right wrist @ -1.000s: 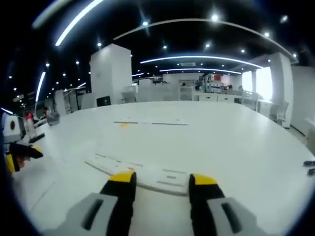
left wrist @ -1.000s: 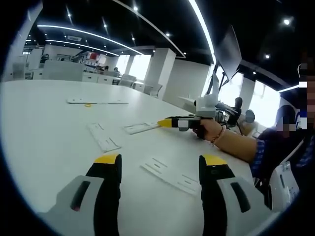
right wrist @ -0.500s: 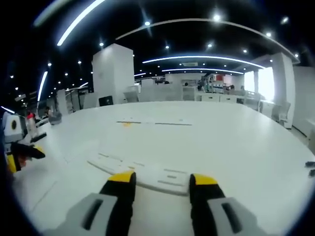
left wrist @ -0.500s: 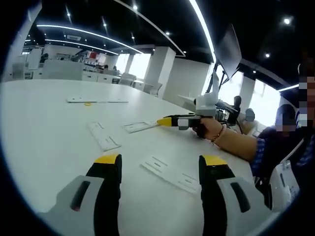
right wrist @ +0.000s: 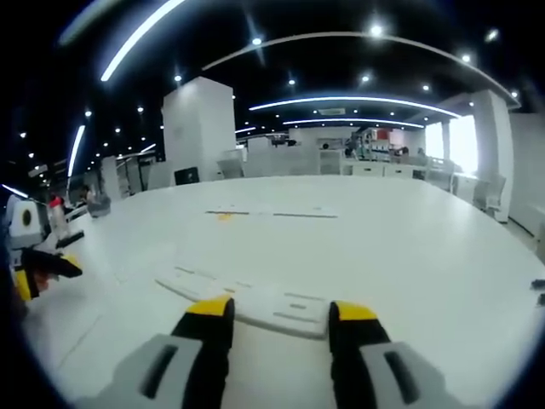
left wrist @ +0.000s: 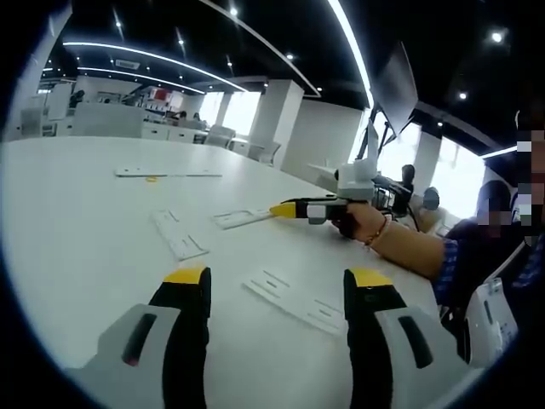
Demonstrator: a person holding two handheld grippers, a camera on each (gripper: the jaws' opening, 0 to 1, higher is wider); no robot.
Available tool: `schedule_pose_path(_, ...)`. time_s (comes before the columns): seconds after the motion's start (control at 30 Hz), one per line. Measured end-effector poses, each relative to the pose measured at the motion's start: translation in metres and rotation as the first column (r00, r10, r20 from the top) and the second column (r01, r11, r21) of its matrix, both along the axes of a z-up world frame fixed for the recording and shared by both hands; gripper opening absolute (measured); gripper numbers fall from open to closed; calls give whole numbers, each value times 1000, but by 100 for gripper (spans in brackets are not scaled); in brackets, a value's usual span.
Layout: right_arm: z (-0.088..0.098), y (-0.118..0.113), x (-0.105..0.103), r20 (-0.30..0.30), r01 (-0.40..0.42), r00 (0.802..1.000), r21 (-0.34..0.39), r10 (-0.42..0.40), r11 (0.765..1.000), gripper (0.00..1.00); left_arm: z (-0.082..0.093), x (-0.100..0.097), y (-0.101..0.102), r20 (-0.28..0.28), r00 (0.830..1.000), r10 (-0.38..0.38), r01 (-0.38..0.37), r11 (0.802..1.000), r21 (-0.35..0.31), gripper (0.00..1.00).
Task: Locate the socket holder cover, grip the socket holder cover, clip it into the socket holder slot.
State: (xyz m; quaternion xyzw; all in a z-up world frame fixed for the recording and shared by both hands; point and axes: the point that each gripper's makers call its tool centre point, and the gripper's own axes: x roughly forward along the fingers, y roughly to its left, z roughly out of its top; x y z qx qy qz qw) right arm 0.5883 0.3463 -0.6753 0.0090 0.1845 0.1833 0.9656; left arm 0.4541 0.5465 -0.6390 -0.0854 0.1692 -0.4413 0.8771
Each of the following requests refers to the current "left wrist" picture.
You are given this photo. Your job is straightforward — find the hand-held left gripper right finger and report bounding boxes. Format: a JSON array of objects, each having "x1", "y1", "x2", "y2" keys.
[{"x1": 342, "y1": 267, "x2": 485, "y2": 409}]

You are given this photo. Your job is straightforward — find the long ceiling light strip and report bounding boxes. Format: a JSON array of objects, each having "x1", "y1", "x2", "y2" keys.
[{"x1": 326, "y1": 0, "x2": 376, "y2": 108}]

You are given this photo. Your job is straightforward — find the black electronic equipment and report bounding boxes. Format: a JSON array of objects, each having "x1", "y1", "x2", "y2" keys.
[{"x1": 372, "y1": 176, "x2": 412, "y2": 216}]

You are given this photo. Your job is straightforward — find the white socket holder panel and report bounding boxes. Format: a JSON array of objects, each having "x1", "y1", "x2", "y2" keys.
[{"x1": 114, "y1": 166, "x2": 171, "y2": 178}]

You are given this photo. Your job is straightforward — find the white socket holder plate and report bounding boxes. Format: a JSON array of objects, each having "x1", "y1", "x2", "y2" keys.
[
  {"x1": 149, "y1": 207, "x2": 210, "y2": 262},
  {"x1": 241, "y1": 268, "x2": 347, "y2": 337}
]

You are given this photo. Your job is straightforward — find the curved ceiling light strip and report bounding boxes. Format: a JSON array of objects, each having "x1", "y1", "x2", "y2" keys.
[
  {"x1": 77, "y1": 65, "x2": 205, "y2": 94},
  {"x1": 61, "y1": 40, "x2": 249, "y2": 94}
]

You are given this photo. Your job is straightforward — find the person's right hand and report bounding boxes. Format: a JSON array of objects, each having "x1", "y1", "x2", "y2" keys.
[{"x1": 345, "y1": 202, "x2": 387, "y2": 245}]

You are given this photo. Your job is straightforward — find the white socket holder cover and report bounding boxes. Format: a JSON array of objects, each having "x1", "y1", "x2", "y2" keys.
[{"x1": 212, "y1": 207, "x2": 283, "y2": 231}]

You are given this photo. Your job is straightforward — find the white chest-worn device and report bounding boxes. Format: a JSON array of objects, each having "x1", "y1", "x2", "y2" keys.
[{"x1": 462, "y1": 276, "x2": 519, "y2": 371}]

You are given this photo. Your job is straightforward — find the white low cabinets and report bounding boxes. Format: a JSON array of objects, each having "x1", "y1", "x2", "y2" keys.
[{"x1": 142, "y1": 121, "x2": 208, "y2": 144}]

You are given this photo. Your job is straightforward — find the white chair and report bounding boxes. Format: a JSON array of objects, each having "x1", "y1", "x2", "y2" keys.
[
  {"x1": 204, "y1": 125, "x2": 237, "y2": 151},
  {"x1": 258, "y1": 142, "x2": 283, "y2": 165}
]

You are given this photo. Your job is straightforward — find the red string bracelet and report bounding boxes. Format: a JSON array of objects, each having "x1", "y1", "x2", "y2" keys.
[{"x1": 364, "y1": 214, "x2": 392, "y2": 249}]

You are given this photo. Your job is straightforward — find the hanging grey monitor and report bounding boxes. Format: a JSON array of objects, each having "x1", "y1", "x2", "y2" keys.
[{"x1": 373, "y1": 41, "x2": 421, "y2": 138}]

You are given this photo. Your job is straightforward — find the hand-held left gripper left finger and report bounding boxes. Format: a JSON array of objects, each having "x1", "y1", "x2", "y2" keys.
[{"x1": 63, "y1": 266, "x2": 213, "y2": 409}]

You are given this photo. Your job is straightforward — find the wide white pillar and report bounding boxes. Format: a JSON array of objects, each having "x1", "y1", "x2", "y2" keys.
[{"x1": 280, "y1": 101, "x2": 368, "y2": 182}]

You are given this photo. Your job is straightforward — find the white pillar beside window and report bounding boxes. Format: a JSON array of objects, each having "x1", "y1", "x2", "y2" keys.
[{"x1": 249, "y1": 78, "x2": 304, "y2": 165}]

